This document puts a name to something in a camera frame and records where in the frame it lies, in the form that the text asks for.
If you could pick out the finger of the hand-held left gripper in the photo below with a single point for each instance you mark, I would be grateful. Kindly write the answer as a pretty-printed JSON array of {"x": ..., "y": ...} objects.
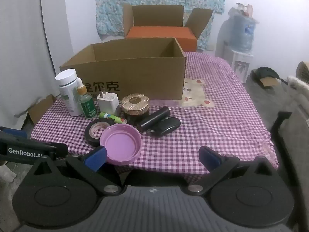
[{"x": 14, "y": 133}]

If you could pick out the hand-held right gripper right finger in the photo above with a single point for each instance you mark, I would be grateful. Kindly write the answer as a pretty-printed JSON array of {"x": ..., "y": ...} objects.
[{"x": 208, "y": 158}]

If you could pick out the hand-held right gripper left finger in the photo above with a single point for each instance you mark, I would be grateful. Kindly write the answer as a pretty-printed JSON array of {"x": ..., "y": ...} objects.
[{"x": 96, "y": 158}]

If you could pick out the black cylinder case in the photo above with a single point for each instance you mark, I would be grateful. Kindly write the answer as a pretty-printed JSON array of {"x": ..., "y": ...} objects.
[{"x": 153, "y": 119}]

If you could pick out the white bottle with white cap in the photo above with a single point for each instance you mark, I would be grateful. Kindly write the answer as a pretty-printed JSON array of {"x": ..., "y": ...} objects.
[{"x": 68, "y": 91}]

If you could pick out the brown cardboard box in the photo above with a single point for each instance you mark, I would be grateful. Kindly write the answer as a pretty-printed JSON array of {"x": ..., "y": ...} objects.
[{"x": 144, "y": 77}]

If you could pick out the black tape roll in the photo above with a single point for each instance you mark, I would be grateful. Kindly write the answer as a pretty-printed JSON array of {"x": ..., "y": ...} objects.
[{"x": 91, "y": 135}]

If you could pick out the small cardboard box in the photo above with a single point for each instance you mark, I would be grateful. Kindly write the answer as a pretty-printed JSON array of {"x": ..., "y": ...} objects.
[{"x": 41, "y": 108}]

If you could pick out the purple checked tablecloth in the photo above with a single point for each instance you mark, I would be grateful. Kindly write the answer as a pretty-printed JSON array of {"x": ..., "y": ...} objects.
[{"x": 217, "y": 120}]

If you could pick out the green glue stick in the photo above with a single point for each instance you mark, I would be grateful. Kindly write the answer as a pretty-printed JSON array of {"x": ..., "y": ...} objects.
[{"x": 112, "y": 117}]

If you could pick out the black oval case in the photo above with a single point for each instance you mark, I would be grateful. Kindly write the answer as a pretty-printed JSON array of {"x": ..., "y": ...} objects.
[{"x": 167, "y": 127}]

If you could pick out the green dropper bottle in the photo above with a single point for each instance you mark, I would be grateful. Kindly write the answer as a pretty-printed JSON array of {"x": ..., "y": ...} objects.
[{"x": 87, "y": 105}]

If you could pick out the white charger plug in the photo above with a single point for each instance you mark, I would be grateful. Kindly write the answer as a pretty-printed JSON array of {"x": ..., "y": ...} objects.
[{"x": 107, "y": 102}]

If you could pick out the gold lid jar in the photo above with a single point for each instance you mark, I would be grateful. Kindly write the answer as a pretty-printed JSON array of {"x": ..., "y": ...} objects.
[{"x": 135, "y": 104}]

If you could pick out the cardboard scrap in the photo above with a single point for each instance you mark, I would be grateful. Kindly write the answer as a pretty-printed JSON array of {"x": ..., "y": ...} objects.
[{"x": 268, "y": 82}]

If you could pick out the white water dispenser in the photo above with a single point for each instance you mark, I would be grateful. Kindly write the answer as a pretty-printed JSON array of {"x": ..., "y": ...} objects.
[{"x": 237, "y": 62}]

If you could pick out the black dustpan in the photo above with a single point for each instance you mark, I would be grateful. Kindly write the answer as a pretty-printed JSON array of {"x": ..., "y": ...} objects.
[{"x": 264, "y": 72}]

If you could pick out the white fluffy cloth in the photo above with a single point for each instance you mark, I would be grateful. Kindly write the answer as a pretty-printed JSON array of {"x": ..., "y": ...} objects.
[{"x": 298, "y": 83}]

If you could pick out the wicker basket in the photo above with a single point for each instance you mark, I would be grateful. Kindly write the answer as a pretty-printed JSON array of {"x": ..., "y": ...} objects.
[{"x": 303, "y": 69}]

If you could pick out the blue water jug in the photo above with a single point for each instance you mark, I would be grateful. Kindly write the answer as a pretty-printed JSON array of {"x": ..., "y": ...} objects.
[{"x": 242, "y": 32}]

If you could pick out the large cardboard box with flaps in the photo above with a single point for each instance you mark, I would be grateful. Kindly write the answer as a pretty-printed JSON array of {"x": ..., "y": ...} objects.
[{"x": 198, "y": 21}]

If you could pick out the small toiletry bottles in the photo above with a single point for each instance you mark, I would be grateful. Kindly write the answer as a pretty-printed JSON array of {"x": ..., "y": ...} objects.
[{"x": 245, "y": 8}]

